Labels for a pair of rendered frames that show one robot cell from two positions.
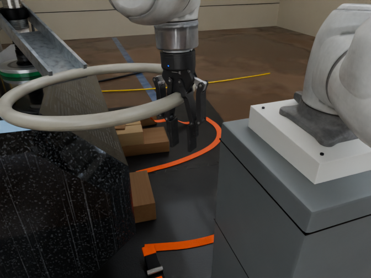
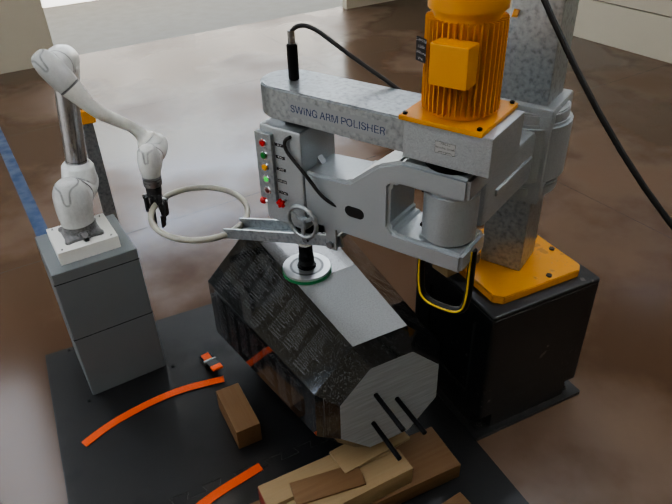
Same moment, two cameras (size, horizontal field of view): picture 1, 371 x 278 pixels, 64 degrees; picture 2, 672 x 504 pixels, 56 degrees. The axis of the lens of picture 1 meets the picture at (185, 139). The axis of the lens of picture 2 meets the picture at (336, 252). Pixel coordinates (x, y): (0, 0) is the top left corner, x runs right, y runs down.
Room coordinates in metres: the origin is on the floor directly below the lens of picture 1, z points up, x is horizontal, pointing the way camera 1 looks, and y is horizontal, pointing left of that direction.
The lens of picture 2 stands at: (3.45, 0.32, 2.48)
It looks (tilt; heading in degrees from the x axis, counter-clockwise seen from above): 35 degrees down; 168
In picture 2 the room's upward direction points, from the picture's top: 2 degrees counter-clockwise
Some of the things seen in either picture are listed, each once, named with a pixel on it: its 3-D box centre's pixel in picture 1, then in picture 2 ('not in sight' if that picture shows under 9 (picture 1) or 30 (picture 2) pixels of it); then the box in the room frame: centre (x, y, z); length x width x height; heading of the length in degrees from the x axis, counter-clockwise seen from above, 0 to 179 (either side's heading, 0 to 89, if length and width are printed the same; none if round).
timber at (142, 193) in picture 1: (141, 194); (238, 414); (1.29, 0.25, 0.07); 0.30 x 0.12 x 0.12; 15
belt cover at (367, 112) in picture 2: not in sight; (375, 118); (1.47, 0.89, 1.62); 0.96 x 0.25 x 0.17; 42
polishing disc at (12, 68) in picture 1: (28, 64); (306, 266); (1.21, 0.65, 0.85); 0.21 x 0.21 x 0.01
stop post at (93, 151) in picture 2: not in sight; (102, 186); (-0.43, -0.41, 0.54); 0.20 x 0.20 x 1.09; 13
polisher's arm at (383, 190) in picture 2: not in sight; (382, 201); (1.51, 0.91, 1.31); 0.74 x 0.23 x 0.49; 42
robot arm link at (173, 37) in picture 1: (176, 36); (152, 180); (0.64, 0.02, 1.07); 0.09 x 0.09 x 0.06
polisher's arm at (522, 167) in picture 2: not in sight; (504, 156); (1.41, 1.44, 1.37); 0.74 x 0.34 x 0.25; 131
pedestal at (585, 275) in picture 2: not in sight; (496, 322); (1.28, 1.59, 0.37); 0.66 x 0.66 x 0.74; 13
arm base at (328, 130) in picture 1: (326, 108); (80, 228); (0.68, -0.35, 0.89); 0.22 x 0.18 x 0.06; 20
